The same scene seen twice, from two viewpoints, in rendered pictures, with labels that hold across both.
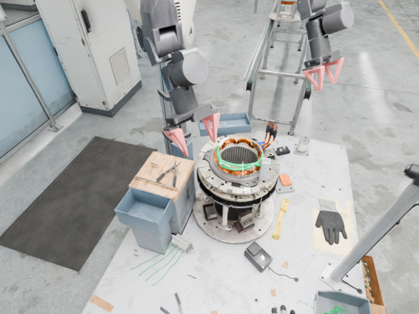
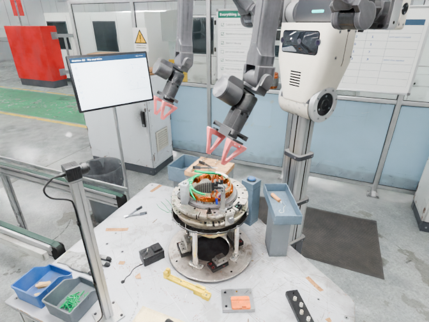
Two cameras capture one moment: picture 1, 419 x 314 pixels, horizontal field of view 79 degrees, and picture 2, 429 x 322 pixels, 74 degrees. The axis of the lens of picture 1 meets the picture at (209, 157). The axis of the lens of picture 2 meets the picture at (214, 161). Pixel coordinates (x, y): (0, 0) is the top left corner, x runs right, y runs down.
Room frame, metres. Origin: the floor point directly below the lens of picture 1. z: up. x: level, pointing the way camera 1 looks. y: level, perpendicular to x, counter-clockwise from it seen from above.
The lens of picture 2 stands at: (0.83, -1.12, 1.74)
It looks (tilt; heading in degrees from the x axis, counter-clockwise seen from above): 26 degrees down; 96
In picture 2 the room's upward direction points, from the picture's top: straight up
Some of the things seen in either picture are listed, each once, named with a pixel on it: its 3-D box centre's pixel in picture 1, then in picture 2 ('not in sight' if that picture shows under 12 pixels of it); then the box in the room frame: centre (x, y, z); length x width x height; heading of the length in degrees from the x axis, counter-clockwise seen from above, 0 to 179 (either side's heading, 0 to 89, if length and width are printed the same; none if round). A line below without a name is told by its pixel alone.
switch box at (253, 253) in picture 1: (257, 256); (151, 253); (0.44, -0.19, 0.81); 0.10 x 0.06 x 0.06; 41
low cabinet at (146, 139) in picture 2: not in sight; (128, 120); (-0.68, 2.27, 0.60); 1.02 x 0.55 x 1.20; 164
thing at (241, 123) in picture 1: (222, 142); (278, 224); (1.00, -0.07, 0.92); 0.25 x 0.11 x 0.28; 98
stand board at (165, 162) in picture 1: (163, 174); (210, 168); (0.66, 0.18, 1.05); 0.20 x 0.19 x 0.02; 161
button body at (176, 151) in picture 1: (183, 161); (249, 200); (0.87, 0.13, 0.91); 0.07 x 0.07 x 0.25; 54
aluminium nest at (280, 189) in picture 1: (282, 182); (237, 299); (0.83, -0.37, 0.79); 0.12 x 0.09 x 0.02; 9
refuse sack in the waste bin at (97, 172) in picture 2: not in sight; (103, 181); (-0.47, 1.06, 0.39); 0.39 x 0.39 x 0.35
